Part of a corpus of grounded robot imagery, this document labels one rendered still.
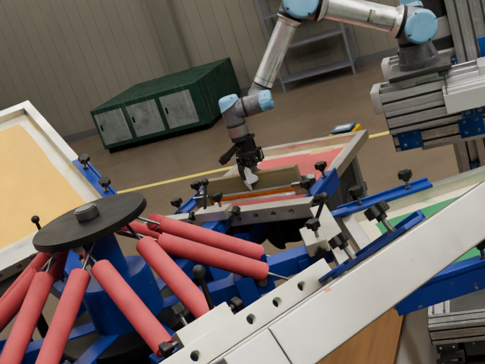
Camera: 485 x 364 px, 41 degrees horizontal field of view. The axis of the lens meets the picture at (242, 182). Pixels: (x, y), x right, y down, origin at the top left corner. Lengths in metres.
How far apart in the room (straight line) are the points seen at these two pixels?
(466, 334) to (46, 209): 1.73
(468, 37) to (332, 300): 2.27
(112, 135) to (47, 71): 2.73
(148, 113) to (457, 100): 6.96
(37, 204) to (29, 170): 0.20
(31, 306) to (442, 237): 1.28
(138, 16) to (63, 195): 8.29
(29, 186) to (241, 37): 7.81
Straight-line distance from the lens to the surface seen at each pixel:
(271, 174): 2.41
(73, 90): 11.60
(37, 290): 1.69
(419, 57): 2.50
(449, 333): 2.85
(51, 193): 2.60
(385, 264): 0.50
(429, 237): 0.53
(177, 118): 8.89
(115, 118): 9.29
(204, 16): 10.33
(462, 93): 2.41
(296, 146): 3.00
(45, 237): 1.75
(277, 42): 2.45
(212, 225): 2.19
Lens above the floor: 1.78
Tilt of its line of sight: 17 degrees down
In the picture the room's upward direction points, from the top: 19 degrees counter-clockwise
